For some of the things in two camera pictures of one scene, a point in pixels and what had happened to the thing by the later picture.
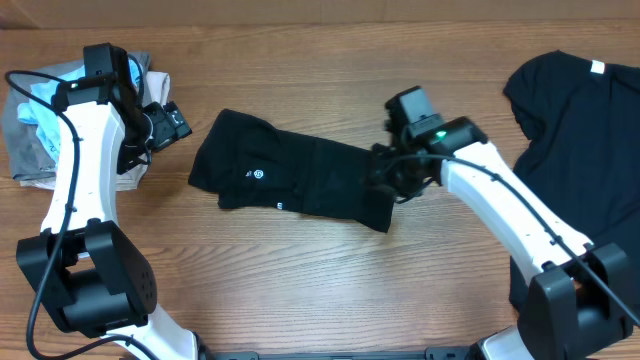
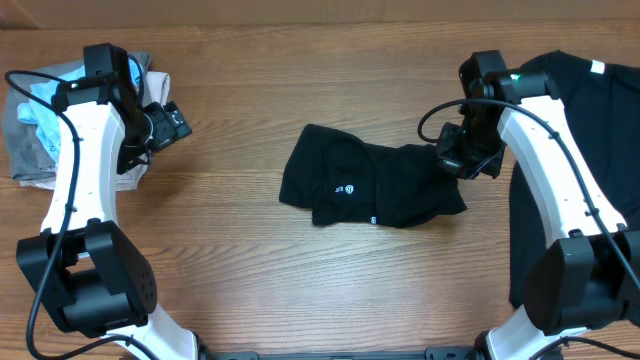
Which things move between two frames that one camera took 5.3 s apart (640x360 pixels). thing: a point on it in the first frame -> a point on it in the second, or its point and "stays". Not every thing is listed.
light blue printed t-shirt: (46, 120) stays
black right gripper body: (407, 181) -> (479, 147)
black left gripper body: (160, 134) stays
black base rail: (432, 353) stays
